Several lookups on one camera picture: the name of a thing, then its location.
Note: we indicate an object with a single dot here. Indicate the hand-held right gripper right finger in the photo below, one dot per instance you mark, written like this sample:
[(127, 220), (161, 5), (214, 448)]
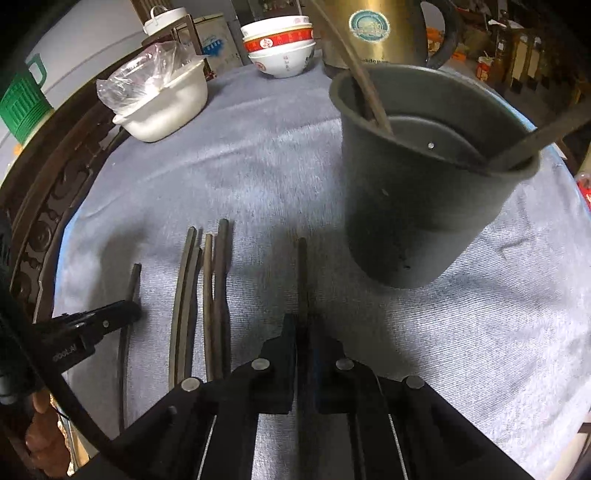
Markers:
[(325, 374)]

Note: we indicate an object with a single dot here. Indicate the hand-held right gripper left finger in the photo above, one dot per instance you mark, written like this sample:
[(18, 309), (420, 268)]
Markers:
[(281, 369)]

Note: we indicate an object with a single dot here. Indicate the dark wooden chopstick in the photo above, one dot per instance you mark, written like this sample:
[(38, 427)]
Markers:
[(134, 286), (221, 286), (302, 277), (545, 134), (192, 300), (351, 60)]

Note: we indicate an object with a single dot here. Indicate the pale printed tin box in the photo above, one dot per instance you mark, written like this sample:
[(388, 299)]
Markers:
[(220, 41)]

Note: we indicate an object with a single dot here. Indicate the grey tablecloth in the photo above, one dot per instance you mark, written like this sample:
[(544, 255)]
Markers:
[(258, 175)]

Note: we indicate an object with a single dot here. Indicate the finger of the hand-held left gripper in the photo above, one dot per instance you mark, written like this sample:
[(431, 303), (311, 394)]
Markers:
[(106, 316)]

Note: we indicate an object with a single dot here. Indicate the clear plastic bag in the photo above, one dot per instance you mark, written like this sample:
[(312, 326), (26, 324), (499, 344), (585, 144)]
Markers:
[(134, 78)]

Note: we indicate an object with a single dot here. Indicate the golden electric kettle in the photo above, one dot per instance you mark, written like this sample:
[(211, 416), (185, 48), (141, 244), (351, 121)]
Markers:
[(383, 27)]

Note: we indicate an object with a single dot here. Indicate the dark metal chopstick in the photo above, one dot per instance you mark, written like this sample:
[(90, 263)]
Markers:
[(178, 300)]

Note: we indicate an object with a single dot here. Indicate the white lidded jar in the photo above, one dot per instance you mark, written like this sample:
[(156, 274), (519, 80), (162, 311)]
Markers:
[(161, 21)]

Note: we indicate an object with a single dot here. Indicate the red banded white bowl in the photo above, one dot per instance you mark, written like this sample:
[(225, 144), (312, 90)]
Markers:
[(277, 43)]

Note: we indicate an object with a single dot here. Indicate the green plastic mug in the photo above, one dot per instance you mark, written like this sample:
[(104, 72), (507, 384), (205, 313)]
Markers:
[(21, 99)]

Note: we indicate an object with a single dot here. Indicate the person's left hand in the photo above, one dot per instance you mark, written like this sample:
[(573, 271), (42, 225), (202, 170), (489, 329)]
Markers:
[(44, 434)]

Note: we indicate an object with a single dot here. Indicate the white bowl with red mark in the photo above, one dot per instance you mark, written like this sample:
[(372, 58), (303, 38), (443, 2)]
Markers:
[(281, 63)]

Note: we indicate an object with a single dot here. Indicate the small red and white carton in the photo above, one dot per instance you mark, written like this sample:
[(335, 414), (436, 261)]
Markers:
[(484, 69)]

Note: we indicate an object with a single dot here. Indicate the brown wooden chopstick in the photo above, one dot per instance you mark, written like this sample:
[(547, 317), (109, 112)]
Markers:
[(207, 300)]

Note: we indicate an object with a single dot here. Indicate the row of dark bottles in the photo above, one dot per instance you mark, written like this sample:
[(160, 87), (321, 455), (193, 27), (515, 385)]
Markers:
[(521, 60)]

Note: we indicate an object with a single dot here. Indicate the white appliance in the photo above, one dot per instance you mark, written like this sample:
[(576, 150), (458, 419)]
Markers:
[(78, 50)]

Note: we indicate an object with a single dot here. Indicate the dark grey utensil holder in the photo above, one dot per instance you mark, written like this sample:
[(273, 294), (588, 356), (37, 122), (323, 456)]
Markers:
[(415, 221)]

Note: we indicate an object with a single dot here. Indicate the white plastic basin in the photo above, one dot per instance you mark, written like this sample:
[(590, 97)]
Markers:
[(171, 106)]

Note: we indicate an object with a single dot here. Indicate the carved dark wooden table rim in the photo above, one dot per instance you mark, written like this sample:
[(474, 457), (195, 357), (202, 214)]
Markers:
[(51, 194)]

